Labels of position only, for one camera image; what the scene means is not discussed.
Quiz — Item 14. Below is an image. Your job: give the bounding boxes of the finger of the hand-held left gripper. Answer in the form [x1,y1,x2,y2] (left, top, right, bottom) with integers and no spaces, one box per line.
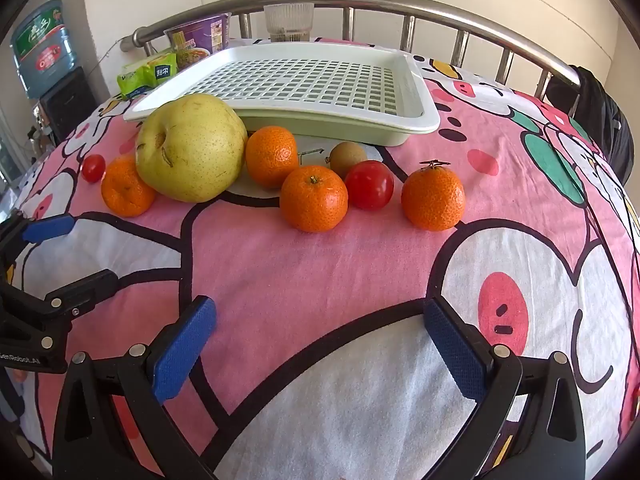
[0,212,77,281]
[44,268,121,319]

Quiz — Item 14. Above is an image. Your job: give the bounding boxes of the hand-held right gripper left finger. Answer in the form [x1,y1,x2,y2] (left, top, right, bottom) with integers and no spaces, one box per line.
[52,295,218,480]

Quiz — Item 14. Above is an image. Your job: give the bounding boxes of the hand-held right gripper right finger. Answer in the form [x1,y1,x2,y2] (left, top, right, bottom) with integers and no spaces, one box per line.
[422,296,587,480]

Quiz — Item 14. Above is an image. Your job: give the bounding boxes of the small orange mandarin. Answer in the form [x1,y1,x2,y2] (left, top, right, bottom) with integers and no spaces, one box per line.
[101,154,157,218]

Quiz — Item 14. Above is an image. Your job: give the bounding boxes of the orange mandarin with leafy stem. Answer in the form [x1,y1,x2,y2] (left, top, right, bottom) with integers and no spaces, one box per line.
[401,160,466,232]

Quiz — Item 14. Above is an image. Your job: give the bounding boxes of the large yellow pear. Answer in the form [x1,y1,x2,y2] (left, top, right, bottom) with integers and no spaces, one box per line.
[136,93,249,204]

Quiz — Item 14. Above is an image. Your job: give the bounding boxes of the large red tomato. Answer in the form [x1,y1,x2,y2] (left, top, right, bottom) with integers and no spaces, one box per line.
[344,160,395,211]

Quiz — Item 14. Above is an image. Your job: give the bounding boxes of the brown kiwi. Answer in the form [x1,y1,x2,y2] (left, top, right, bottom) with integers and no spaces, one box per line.
[327,141,371,179]

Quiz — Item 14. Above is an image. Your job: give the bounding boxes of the white slotted drain tray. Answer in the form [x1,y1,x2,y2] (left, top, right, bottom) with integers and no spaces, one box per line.
[123,42,442,147]

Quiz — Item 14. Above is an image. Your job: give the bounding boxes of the small red cherry tomato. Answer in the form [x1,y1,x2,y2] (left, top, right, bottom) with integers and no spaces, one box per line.
[81,154,107,183]

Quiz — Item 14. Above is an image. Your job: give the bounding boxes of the black water dispenser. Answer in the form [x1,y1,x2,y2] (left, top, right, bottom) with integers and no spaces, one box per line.
[39,66,98,143]

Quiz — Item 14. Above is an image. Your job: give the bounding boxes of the pink cartoon printed bed sheet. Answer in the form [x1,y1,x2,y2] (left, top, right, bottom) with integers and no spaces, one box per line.
[0,37,640,480]

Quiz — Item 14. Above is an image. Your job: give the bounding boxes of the blue water jug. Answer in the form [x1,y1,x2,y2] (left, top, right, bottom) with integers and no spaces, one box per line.
[11,0,78,100]

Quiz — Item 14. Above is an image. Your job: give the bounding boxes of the green snack packet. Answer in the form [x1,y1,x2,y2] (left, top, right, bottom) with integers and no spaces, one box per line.
[117,49,179,101]

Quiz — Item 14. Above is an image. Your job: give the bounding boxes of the purple instant noodle bowl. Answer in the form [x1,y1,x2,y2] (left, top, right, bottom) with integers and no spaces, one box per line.
[164,13,232,72]

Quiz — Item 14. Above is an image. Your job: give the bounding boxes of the black bag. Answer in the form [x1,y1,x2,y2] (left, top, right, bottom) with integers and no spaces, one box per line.
[545,65,636,186]

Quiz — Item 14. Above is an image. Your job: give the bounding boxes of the ribbed clear glass cup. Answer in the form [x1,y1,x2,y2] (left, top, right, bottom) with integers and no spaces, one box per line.
[263,3,315,43]

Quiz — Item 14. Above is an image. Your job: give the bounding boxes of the steel bed rail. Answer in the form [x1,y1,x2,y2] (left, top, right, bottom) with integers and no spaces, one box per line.
[120,0,583,103]

